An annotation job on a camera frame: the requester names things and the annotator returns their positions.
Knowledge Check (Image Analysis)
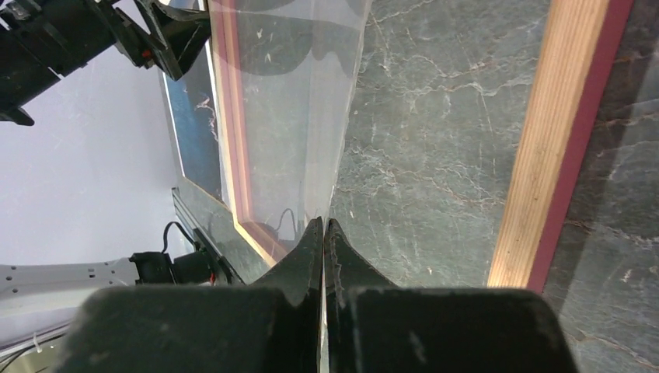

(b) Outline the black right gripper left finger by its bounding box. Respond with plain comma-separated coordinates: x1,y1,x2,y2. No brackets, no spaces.
54,218,323,372

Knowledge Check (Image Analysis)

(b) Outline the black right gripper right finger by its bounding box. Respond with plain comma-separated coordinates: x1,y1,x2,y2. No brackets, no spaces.
324,219,577,372

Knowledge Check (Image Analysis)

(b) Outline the clear acrylic sheet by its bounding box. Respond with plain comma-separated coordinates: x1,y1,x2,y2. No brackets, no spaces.
208,1,371,372

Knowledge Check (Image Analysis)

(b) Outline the coastal landscape photo print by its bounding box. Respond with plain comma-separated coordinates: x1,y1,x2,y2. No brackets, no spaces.
161,44,227,203

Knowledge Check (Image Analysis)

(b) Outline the pink wooden picture frame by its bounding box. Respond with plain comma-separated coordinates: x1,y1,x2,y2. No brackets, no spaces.
207,1,633,291

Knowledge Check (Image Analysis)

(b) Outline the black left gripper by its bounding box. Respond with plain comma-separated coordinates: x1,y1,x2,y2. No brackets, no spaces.
1,1,211,126

